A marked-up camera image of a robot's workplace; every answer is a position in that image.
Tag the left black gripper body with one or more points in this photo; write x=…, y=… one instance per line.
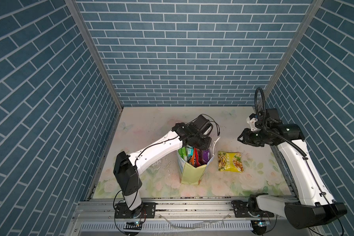
x=200, y=142

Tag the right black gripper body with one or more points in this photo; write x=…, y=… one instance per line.
x=255, y=138

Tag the purple Fox's candy packet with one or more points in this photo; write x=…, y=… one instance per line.
x=205, y=157

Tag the orange Fox's candy packet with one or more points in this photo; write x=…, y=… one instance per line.
x=192, y=161

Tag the yellow green snack packet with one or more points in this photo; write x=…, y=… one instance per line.
x=230, y=161

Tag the floral paper gift bag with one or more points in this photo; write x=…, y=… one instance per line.
x=190, y=175

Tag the teal snack packet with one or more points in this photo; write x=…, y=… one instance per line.
x=189, y=151

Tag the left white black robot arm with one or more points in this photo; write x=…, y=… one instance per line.
x=128, y=167

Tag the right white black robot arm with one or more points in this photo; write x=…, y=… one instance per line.
x=315, y=206

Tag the red snack packet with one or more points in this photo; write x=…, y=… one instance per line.
x=196, y=158

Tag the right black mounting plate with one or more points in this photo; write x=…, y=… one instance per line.
x=242, y=210

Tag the black mounting plate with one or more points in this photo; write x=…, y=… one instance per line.
x=242, y=210
x=145, y=210

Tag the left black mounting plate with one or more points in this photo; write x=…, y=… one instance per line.
x=145, y=210

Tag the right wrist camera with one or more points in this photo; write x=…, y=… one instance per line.
x=252, y=120

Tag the white slotted cable duct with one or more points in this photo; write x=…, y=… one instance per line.
x=164, y=226

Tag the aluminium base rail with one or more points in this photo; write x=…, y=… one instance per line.
x=179, y=209

